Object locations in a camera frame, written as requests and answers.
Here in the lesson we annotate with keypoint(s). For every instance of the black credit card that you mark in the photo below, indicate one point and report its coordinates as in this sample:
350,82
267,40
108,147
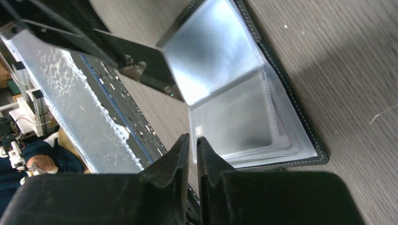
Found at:
144,64

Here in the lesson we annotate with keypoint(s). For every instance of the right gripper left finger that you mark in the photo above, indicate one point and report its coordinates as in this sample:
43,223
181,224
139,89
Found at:
155,196

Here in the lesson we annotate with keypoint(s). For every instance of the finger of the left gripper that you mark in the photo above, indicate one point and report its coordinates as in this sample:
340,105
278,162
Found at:
68,24

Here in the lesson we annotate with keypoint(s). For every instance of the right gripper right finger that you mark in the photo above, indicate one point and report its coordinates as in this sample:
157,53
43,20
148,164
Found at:
232,197

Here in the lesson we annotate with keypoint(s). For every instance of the black card holder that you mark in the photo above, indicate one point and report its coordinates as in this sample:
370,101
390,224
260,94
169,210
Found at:
239,96

